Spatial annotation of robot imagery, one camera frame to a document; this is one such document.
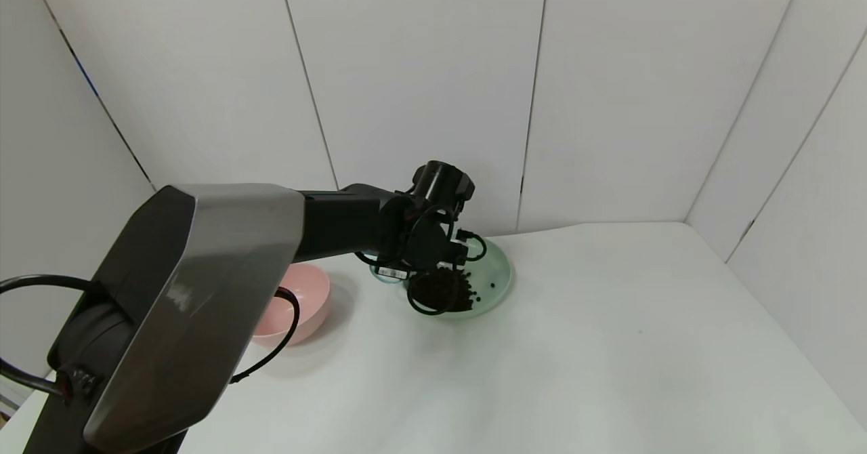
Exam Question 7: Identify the blue ribbed transparent cup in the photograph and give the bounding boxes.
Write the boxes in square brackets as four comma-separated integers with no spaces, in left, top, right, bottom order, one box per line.
[369,263,412,285]

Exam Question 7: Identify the pink bowl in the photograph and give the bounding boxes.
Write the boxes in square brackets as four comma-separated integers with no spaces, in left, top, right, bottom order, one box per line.
[251,263,332,347]

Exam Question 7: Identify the dark coffee bean pile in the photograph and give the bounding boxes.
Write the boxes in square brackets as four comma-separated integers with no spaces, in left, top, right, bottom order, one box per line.
[409,266,496,313]

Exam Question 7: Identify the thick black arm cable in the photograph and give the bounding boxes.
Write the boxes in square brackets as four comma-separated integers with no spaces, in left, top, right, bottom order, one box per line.
[0,274,301,398]

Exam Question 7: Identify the green round plate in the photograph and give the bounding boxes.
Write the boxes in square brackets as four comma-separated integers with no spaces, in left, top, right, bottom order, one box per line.
[401,232,514,320]

